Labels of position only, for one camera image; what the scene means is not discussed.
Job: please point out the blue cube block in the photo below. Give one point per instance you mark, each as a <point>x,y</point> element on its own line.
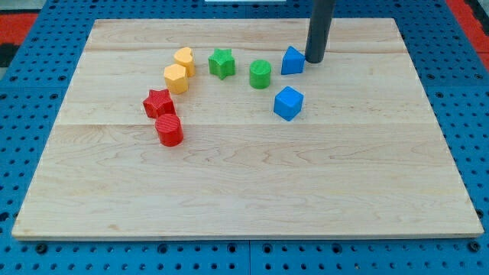
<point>288,103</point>

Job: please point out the light wooden board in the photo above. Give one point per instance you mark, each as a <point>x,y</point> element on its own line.
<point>364,159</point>

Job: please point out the green cylinder block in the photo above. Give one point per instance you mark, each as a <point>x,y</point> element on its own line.
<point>259,74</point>

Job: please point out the red cylinder block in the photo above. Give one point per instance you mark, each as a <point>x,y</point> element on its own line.
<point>169,129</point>

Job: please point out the green star block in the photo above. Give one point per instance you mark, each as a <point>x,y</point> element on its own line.
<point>222,63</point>

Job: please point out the blue triangular prism block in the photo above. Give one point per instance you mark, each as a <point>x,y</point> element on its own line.
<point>292,62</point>

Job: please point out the red star block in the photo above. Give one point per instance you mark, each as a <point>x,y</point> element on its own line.
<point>158,102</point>

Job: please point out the yellow hexagon block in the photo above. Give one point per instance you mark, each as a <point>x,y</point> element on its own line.
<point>175,77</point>

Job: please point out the yellow heart block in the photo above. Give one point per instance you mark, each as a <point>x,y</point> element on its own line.
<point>184,57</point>

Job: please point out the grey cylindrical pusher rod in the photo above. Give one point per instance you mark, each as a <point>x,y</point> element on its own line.
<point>319,26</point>

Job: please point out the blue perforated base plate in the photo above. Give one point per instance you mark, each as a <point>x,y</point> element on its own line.
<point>32,89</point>

